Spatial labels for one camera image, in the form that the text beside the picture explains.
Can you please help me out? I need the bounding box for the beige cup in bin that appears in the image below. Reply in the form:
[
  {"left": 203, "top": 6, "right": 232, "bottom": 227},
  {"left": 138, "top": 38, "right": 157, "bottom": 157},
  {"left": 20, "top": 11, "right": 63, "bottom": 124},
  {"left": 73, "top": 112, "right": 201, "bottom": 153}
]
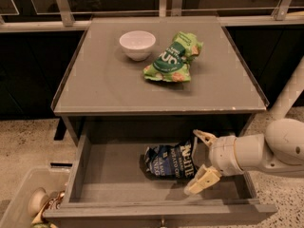
[{"left": 28, "top": 187, "right": 49, "bottom": 218}]

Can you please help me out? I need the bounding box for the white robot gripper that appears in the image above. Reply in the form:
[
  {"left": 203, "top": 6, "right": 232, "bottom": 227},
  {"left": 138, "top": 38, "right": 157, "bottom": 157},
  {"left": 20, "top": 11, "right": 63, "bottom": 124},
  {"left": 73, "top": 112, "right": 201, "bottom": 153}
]
[{"left": 184, "top": 129, "right": 267, "bottom": 196}]

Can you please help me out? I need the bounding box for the blue kettle chip bag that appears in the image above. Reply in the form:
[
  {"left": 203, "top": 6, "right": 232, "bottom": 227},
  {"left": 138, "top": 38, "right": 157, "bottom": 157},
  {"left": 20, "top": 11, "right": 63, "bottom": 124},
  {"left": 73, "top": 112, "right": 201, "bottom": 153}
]
[{"left": 144, "top": 139, "right": 197, "bottom": 179}]

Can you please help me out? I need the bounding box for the metal glass railing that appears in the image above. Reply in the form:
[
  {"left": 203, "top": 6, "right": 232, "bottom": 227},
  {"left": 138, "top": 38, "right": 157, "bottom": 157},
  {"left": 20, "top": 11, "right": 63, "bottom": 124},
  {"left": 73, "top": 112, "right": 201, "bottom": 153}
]
[{"left": 0, "top": 0, "right": 304, "bottom": 33}]

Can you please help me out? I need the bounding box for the grey cabinet counter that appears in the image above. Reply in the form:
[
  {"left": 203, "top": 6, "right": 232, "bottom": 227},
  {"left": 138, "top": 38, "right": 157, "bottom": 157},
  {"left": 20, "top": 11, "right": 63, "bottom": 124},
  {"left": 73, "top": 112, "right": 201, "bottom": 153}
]
[{"left": 52, "top": 16, "right": 269, "bottom": 140}]

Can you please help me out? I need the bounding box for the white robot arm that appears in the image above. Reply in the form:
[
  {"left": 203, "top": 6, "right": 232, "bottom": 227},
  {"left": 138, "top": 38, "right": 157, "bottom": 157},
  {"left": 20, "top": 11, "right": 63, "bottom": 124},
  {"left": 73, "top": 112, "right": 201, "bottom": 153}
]
[{"left": 184, "top": 58, "right": 304, "bottom": 195}]

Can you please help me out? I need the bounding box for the white ceramic bowl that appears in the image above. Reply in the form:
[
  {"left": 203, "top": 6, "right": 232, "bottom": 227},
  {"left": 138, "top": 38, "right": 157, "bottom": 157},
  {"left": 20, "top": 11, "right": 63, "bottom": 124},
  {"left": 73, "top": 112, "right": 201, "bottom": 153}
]
[{"left": 119, "top": 30, "right": 156, "bottom": 61}]

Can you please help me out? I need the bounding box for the clear plastic storage bin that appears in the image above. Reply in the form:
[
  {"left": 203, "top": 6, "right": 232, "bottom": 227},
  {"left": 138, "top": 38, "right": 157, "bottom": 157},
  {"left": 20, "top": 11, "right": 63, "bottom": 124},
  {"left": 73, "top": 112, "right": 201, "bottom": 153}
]
[{"left": 0, "top": 166, "right": 70, "bottom": 228}]

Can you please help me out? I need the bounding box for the open grey top drawer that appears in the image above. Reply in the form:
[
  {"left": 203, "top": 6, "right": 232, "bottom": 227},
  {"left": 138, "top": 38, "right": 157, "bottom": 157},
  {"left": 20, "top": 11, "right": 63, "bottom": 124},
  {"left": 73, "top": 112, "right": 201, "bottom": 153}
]
[{"left": 43, "top": 130, "right": 278, "bottom": 228}]

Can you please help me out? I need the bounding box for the green chip bag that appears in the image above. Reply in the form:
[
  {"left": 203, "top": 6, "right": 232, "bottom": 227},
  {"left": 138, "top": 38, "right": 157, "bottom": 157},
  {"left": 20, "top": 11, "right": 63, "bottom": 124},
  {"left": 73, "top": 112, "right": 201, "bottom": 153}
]
[{"left": 142, "top": 31, "right": 203, "bottom": 83}]

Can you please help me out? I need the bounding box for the brown snack packet in bin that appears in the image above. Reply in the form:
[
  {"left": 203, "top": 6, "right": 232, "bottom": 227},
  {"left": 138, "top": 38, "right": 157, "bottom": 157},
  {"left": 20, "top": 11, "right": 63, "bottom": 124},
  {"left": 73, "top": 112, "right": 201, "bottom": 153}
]
[{"left": 31, "top": 191, "right": 65, "bottom": 228}]

